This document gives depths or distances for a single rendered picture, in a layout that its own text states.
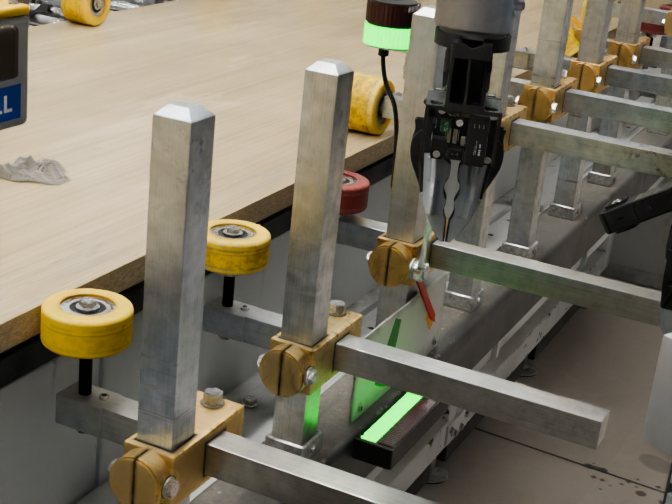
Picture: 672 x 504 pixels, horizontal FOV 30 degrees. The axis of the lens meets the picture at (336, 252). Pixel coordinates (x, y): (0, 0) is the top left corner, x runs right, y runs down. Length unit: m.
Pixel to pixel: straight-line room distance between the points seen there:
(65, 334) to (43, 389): 0.18
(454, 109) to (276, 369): 0.31
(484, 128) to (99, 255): 0.39
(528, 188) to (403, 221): 0.51
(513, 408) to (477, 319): 0.49
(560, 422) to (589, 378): 2.08
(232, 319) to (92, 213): 0.19
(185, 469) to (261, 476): 0.06
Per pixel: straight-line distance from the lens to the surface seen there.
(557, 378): 3.26
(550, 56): 1.87
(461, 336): 1.65
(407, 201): 1.43
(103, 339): 1.09
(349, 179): 1.54
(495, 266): 1.46
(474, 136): 1.16
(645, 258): 3.96
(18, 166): 1.48
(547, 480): 2.79
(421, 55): 1.39
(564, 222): 2.16
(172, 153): 0.96
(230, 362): 1.59
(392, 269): 1.43
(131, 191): 1.44
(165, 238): 0.98
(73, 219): 1.35
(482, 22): 1.15
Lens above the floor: 1.35
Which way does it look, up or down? 20 degrees down
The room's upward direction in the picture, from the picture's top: 6 degrees clockwise
